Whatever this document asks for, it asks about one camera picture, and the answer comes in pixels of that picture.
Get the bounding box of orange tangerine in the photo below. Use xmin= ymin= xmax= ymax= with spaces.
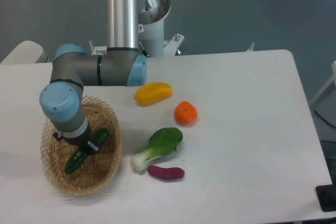
xmin=174 ymin=101 xmax=198 ymax=125

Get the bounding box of yellow mango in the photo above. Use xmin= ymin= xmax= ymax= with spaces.
xmin=134 ymin=82 xmax=173 ymax=106

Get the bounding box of white chair armrest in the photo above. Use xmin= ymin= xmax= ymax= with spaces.
xmin=1 ymin=40 xmax=50 ymax=65

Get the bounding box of green cucumber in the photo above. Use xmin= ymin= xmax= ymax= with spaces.
xmin=65 ymin=127 xmax=110 ymax=174

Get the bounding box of black device at table edge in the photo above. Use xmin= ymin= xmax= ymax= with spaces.
xmin=316 ymin=185 xmax=335 ymax=212

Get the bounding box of woven wicker basket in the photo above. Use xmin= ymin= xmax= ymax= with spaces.
xmin=40 ymin=96 xmax=122 ymax=195

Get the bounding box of white furniture leg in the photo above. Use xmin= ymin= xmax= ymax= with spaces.
xmin=309 ymin=61 xmax=335 ymax=108

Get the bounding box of green bok choy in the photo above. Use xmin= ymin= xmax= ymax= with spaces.
xmin=130 ymin=127 xmax=183 ymax=172

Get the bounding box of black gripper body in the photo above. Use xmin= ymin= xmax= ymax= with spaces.
xmin=52 ymin=123 xmax=91 ymax=146

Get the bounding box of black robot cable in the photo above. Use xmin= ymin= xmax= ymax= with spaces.
xmin=138 ymin=39 xmax=150 ymax=58

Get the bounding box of purple sweet potato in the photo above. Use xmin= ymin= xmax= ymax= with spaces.
xmin=147 ymin=165 xmax=185 ymax=180

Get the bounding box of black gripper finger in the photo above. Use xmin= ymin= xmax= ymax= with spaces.
xmin=79 ymin=141 xmax=99 ymax=154

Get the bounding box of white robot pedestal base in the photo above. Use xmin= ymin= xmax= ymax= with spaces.
xmin=91 ymin=0 xmax=184 ymax=57

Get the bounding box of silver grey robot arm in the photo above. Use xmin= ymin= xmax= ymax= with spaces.
xmin=39 ymin=0 xmax=147 ymax=152

